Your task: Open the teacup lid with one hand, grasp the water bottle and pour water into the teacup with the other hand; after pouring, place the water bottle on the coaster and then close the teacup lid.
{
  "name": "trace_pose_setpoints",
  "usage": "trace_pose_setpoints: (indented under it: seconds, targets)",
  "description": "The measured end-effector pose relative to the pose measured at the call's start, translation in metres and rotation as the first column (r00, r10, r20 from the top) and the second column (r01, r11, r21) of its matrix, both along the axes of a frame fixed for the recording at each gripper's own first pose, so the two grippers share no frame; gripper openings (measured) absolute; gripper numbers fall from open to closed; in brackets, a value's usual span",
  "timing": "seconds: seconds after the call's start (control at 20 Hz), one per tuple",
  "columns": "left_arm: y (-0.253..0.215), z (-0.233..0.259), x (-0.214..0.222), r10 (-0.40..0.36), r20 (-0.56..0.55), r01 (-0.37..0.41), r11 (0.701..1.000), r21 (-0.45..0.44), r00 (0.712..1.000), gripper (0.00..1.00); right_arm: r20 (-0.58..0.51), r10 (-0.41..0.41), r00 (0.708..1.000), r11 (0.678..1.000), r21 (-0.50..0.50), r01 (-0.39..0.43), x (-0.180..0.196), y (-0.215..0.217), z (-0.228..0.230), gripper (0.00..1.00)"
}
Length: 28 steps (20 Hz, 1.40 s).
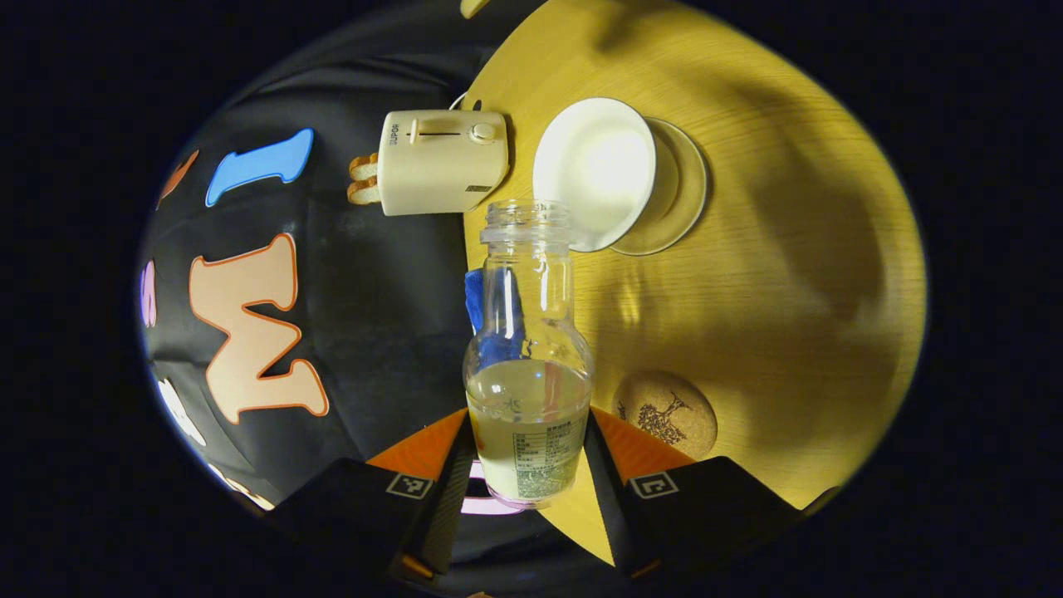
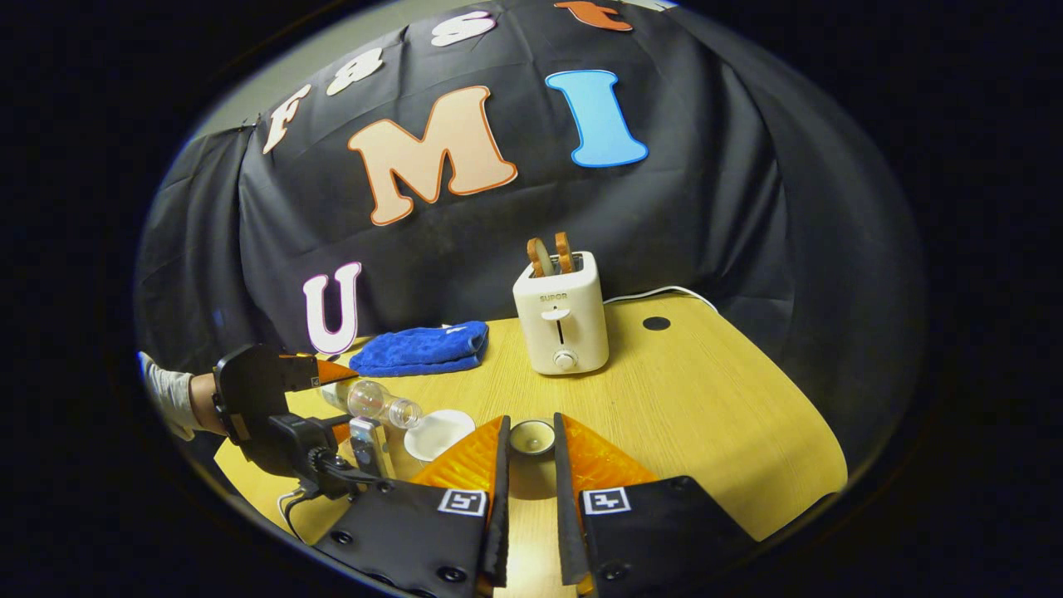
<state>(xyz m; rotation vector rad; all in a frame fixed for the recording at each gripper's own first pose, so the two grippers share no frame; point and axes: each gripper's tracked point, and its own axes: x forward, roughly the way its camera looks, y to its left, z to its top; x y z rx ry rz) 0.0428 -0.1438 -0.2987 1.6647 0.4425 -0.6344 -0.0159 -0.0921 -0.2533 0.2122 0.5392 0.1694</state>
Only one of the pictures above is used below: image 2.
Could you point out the clear water bottle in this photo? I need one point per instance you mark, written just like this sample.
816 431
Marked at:
369 400

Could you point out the blue towel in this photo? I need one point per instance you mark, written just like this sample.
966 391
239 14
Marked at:
419 349

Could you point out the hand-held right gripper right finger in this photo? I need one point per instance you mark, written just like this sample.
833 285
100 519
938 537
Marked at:
566 498

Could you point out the white toaster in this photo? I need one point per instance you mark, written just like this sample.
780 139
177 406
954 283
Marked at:
560 332

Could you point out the toasted bread slice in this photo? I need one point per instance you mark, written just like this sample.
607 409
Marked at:
565 252
539 257

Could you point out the black table grommet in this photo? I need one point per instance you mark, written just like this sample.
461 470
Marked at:
656 323

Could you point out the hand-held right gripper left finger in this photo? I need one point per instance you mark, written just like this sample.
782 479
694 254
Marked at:
498 498

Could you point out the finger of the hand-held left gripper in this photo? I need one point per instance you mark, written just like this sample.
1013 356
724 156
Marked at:
320 372
368 448

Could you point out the white teacup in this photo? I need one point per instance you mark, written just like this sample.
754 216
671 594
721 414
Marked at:
438 433

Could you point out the black backdrop cloth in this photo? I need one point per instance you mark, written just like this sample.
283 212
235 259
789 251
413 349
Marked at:
706 208

